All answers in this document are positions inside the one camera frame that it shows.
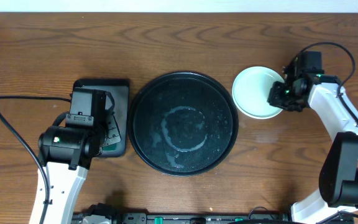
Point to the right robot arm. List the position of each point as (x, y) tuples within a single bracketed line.
[(337, 193)]

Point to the round black tray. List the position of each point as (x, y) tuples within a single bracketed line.
[(183, 123)]

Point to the rectangular black tray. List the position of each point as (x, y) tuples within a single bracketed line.
[(119, 89)]

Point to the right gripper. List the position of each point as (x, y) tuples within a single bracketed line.
[(275, 98)]

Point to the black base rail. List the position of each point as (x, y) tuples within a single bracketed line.
[(101, 213)]

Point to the mint plate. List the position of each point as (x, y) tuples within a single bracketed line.
[(251, 89)]

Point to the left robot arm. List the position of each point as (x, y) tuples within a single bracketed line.
[(66, 150)]

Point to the green sponge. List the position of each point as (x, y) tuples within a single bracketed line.
[(109, 148)]

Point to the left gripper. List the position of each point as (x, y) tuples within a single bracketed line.
[(116, 134)]

